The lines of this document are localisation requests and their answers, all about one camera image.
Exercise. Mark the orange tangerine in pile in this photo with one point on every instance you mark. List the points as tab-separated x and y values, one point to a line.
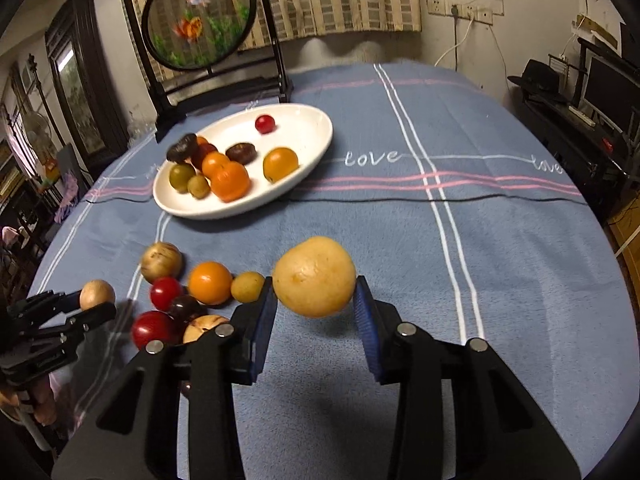
210	283

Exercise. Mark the dark purple plum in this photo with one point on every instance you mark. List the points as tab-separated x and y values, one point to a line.
184	309

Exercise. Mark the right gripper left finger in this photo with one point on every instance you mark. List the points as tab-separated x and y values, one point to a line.
132	430

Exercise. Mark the dark purple passion fruit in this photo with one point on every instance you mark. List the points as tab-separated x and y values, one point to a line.
244	153

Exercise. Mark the red cherry tomato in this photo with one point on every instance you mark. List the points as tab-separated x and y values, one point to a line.
265	124

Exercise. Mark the small red tomato right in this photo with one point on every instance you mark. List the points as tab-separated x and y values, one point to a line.
164	291

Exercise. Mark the large tan potato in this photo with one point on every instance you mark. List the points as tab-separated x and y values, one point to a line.
315	278

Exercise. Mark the black equipment rack with monitor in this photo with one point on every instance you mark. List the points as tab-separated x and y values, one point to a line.
589	116

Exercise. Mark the orange tangerine on plate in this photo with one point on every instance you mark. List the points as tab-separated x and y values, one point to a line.
230	182

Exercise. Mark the dark framed picture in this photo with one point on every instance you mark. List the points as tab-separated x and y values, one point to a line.
84	86

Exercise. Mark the small pale potato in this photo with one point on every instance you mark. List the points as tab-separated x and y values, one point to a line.
94	293

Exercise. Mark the red plum on plate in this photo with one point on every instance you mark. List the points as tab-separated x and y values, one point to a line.
203	148

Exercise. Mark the blue striped tablecloth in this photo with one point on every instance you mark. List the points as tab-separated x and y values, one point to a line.
449	207

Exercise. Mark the large red plum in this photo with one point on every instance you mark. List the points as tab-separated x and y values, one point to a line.
155	325

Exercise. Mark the white oval plate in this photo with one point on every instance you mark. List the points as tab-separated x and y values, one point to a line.
303	128

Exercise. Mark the round goldfish screen on stand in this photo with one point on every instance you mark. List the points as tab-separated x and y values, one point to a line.
198	54

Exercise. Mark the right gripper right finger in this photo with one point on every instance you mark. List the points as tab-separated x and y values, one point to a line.
458	395

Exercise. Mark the small orange at pile edge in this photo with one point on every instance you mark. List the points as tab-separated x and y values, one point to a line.
246	287

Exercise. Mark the wall power strip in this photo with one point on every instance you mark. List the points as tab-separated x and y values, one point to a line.
467	11

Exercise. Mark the small orange fruit on plate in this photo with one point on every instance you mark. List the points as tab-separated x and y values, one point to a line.
279	163

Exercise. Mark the person's left hand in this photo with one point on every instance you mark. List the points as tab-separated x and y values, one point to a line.
39	397

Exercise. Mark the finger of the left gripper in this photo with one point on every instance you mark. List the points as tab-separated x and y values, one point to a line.
75	326
45	305

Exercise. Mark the yellow green fruit on plate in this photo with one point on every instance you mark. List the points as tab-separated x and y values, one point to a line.
179	177

